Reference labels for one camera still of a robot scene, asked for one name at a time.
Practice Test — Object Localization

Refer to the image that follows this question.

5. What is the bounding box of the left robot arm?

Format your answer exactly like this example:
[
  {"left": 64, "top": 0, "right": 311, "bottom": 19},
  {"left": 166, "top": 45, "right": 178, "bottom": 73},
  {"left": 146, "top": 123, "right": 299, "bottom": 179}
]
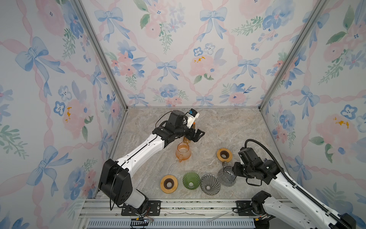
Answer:
[{"left": 98, "top": 109, "right": 205, "bottom": 212}]

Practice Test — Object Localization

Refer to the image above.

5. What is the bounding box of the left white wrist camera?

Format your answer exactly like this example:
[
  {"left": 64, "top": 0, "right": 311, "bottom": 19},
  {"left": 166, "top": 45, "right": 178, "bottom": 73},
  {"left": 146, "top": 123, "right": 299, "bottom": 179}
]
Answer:
[{"left": 185, "top": 108, "right": 199, "bottom": 128}]

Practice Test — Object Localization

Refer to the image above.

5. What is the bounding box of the orange glass carafe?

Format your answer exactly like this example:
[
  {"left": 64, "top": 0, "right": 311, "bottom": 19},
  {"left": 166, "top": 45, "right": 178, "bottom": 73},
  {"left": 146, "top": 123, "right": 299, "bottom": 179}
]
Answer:
[{"left": 175, "top": 137, "right": 192, "bottom": 162}]

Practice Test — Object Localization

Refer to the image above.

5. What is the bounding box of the wooden ring dripper holder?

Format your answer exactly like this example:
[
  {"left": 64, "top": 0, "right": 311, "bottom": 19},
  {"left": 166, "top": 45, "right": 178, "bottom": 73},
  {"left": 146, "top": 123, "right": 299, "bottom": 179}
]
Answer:
[{"left": 216, "top": 148, "right": 233, "bottom": 162}]

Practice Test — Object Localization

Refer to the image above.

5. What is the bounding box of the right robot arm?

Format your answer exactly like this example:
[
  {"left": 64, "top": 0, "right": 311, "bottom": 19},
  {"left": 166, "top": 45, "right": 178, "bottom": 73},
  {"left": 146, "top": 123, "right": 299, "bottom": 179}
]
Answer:
[{"left": 233, "top": 148, "right": 356, "bottom": 229}]

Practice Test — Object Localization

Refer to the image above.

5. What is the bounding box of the grey glass carafe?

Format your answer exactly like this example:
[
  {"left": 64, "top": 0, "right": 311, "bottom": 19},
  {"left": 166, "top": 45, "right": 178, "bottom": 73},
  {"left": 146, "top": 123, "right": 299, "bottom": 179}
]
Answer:
[{"left": 217, "top": 162, "right": 236, "bottom": 187}]

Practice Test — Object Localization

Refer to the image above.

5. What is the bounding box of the green glass dripper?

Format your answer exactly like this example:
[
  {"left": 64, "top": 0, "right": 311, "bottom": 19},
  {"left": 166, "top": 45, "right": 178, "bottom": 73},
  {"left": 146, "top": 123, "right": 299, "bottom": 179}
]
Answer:
[{"left": 183, "top": 172, "right": 201, "bottom": 190}]

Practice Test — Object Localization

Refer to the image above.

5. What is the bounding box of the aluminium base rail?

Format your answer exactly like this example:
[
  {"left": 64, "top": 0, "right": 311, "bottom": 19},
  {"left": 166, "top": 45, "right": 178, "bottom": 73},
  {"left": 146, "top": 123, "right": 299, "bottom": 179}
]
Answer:
[{"left": 77, "top": 197, "right": 287, "bottom": 229}]

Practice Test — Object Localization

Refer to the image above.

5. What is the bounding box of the grey glass dripper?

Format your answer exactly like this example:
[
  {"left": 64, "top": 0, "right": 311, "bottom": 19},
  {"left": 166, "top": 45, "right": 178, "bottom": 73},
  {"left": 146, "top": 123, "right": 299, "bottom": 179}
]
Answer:
[{"left": 200, "top": 174, "right": 221, "bottom": 196}]

